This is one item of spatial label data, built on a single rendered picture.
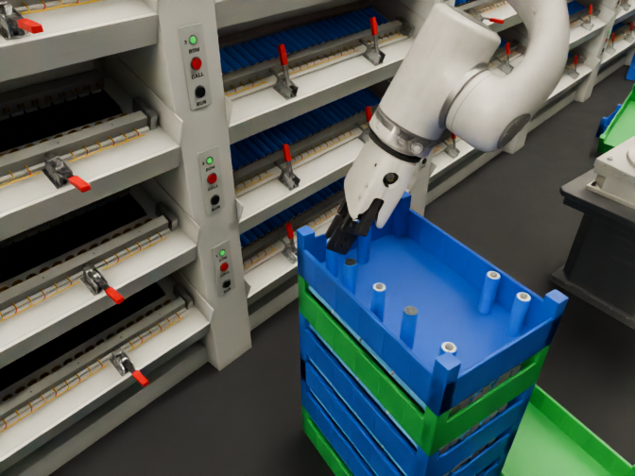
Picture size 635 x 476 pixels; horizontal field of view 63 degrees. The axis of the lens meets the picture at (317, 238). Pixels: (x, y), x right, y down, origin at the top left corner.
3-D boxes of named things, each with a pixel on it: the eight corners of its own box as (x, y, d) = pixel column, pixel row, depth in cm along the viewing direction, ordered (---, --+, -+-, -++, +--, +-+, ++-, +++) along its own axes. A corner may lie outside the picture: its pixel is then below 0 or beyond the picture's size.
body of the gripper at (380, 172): (435, 166, 61) (388, 237, 67) (417, 129, 70) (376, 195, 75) (380, 143, 59) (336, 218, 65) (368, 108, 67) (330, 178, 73)
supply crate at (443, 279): (552, 343, 67) (570, 297, 62) (437, 417, 58) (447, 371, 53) (399, 229, 87) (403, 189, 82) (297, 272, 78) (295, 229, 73)
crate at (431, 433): (537, 382, 71) (552, 343, 67) (428, 457, 63) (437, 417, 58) (395, 266, 92) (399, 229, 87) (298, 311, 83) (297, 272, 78)
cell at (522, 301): (523, 333, 67) (535, 297, 64) (513, 339, 67) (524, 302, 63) (511, 325, 69) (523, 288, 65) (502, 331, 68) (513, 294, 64)
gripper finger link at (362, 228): (376, 232, 63) (356, 240, 68) (388, 175, 65) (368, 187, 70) (368, 229, 63) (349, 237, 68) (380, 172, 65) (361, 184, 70)
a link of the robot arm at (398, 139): (447, 151, 61) (433, 172, 62) (429, 120, 68) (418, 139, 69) (385, 124, 58) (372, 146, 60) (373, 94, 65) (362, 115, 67)
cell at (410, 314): (410, 317, 61) (404, 355, 65) (421, 312, 62) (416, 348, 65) (400, 309, 62) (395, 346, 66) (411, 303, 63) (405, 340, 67)
